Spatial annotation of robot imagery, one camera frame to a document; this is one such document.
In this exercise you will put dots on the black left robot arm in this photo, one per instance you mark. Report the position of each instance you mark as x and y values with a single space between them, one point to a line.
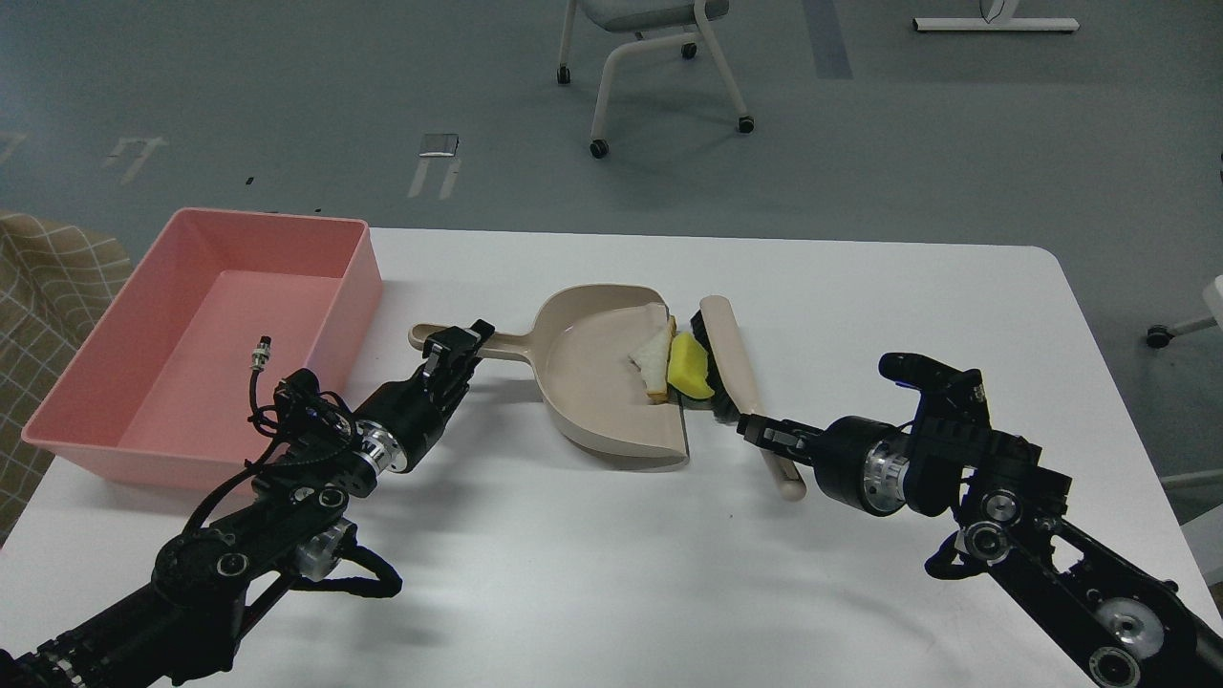
278 526

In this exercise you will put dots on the beige checkered cloth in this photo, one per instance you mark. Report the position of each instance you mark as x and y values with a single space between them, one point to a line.
57 280

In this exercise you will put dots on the silver floor socket plate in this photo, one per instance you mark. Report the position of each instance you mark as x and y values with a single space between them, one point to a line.
438 145

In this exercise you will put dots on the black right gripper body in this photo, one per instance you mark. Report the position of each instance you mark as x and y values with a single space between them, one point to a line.
858 462

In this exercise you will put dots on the yellow sponge piece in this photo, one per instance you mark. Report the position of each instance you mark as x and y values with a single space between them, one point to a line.
688 367

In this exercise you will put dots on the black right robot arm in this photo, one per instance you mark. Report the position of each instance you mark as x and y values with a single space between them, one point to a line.
1121 626

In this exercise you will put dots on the pink plastic bin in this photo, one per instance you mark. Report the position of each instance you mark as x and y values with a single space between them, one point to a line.
158 392

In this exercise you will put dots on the beige plastic dustpan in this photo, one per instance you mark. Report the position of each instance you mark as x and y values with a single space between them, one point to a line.
579 350

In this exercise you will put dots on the beige hand brush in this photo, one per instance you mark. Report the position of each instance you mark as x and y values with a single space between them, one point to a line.
737 394

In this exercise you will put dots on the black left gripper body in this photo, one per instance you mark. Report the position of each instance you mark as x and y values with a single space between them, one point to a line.
402 420

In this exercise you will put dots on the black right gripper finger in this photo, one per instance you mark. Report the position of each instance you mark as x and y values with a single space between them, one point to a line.
757 427
788 441

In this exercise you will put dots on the slice of bread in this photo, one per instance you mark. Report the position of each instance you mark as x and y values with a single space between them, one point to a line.
651 359

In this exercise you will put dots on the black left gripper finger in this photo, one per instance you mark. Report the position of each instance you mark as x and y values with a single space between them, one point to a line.
475 338
442 355

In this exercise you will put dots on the white table leg base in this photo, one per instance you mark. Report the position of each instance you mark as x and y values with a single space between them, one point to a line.
996 17

